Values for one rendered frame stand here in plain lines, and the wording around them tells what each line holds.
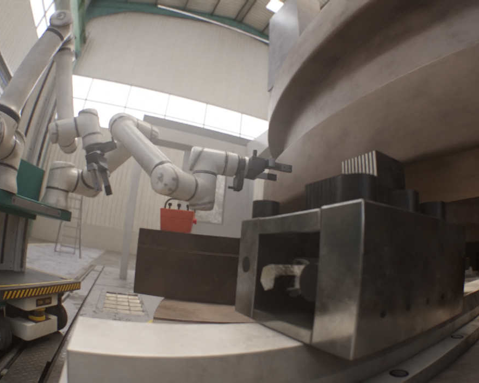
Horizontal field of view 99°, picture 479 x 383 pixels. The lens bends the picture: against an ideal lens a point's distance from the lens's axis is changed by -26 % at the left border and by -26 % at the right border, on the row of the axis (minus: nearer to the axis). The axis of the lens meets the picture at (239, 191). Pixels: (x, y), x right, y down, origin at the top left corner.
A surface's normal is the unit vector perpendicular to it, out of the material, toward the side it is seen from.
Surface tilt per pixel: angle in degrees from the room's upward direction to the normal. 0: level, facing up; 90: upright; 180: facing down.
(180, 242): 90
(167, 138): 90
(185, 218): 97
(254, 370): 71
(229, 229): 90
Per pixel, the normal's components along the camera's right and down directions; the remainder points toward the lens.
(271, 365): 0.44, -0.47
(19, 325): 0.00, -0.22
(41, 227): 0.41, -0.17
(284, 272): 0.35, -0.83
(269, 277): -0.90, -0.17
